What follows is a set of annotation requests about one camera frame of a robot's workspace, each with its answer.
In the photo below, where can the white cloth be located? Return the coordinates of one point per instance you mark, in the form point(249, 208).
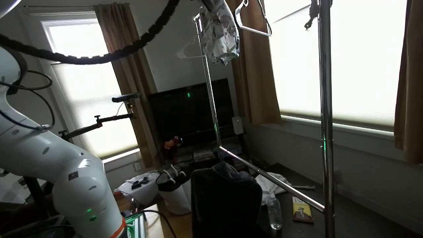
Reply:
point(269, 188)

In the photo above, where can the camera on mount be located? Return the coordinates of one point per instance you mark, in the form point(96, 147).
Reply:
point(99, 123)

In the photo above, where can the chrome clothes rack rail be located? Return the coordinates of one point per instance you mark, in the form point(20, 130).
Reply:
point(274, 180)

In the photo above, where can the dark hooded garment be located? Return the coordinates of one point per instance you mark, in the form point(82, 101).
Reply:
point(224, 201)

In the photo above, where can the small white speaker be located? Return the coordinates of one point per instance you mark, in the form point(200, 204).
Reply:
point(237, 125)

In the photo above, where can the chrome clothes rack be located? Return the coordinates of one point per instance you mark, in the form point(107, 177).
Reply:
point(326, 99)

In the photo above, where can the wall socket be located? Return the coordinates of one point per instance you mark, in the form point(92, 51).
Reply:
point(137, 166)

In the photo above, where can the tv stand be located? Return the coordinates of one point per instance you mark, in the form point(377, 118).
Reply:
point(201, 155)

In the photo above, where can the white clothes hanger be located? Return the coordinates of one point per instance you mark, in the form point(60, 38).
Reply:
point(185, 56)

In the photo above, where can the yellow book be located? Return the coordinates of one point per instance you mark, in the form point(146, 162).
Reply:
point(302, 211)

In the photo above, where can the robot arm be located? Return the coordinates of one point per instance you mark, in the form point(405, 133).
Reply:
point(39, 152)

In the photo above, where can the white box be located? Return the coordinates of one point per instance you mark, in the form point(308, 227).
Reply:
point(142, 191)

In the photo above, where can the brown curtain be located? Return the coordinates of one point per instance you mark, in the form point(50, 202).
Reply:
point(132, 79)
point(409, 99)
point(254, 82)

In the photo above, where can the window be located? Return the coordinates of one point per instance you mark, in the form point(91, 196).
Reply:
point(89, 109)
point(360, 66)

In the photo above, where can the white laundry bin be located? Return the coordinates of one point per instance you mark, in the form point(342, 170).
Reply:
point(178, 198)

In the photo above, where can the floral patterned garment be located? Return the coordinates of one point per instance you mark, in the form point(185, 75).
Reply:
point(219, 33)

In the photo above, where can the red toy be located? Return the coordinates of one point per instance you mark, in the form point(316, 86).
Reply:
point(172, 143)

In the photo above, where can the flat screen television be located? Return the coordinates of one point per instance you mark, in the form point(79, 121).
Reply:
point(185, 112)

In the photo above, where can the clear plastic water bottle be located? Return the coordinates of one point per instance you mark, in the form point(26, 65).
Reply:
point(275, 215)

